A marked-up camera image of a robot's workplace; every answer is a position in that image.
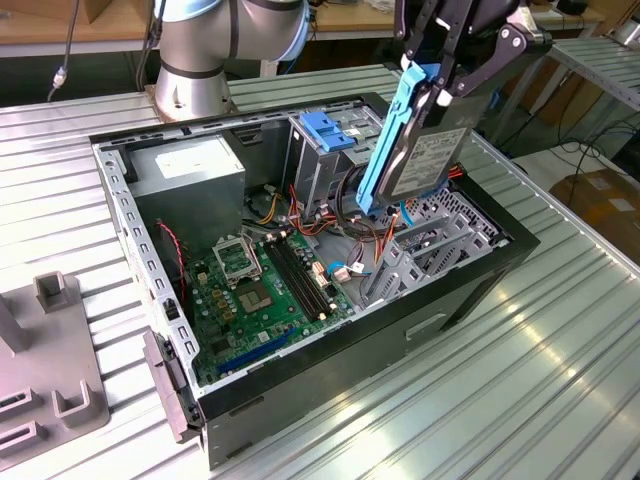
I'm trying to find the black cable bundle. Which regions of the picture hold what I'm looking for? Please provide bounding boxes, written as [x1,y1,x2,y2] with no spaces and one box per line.
[333,164,396,246]

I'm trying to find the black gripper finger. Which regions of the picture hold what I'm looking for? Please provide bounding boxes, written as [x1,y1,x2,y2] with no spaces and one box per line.
[393,0,441,71]
[433,0,551,107]

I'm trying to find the blue expansion slot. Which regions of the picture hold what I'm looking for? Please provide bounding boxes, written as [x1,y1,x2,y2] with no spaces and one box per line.
[215,327,296,374]

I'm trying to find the grey metal drive cage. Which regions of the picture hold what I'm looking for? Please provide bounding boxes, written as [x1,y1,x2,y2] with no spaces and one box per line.
[282,107,396,226]

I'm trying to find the hard disk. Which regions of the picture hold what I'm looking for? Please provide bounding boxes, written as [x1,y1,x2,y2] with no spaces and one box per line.
[355,62,469,217]

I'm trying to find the grey parts rack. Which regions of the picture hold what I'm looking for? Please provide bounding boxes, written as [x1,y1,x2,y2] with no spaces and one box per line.
[0,269,112,459]

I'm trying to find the wooden desk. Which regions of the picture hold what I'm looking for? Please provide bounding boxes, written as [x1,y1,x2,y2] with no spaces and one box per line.
[0,0,607,96]

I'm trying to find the blue plastic drive latch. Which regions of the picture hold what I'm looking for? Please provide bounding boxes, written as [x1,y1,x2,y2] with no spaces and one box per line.
[301,110,357,154]

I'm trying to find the grey plastic case bezel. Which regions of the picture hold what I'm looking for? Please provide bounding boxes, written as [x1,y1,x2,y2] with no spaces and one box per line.
[142,329,204,445]

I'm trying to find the metal slat side table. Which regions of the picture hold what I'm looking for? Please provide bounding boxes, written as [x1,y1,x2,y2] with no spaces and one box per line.
[492,37,640,146]

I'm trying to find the black open PC case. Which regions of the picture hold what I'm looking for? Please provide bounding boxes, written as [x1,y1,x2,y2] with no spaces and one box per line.
[88,91,542,471]

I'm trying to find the green motherboard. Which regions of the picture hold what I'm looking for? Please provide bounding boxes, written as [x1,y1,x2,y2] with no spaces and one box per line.
[187,232,359,389]

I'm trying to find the CPU socket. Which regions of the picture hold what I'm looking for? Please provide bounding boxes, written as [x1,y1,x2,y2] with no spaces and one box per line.
[233,280,275,315]

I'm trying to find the grey metal disk bay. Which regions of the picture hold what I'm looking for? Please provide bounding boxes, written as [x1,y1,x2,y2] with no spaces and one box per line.
[360,179,511,307]

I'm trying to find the cable with gold connector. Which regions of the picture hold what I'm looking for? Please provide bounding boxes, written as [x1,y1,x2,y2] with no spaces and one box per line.
[46,0,82,103]

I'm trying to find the large cardboard box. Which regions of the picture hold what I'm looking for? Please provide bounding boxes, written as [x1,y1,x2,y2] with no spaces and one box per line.
[549,167,640,261]

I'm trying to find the grey power supply unit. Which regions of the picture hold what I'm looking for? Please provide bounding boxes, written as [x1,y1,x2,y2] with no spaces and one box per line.
[127,134,247,256]

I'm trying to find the orange red power wire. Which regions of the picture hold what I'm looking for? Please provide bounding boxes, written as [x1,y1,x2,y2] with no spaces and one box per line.
[403,166,467,221]

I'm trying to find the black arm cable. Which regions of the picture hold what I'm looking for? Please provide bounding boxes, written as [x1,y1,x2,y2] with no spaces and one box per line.
[133,0,169,94]

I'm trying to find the metal socket cover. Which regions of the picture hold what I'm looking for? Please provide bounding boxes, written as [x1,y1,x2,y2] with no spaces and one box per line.
[211,233,264,289]

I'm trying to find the black RAM slots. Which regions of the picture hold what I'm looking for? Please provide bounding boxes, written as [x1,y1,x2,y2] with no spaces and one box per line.
[263,237,334,321]

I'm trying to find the orange yellow wire bundle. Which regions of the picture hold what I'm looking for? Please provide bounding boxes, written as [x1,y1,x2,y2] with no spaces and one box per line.
[243,182,351,241]

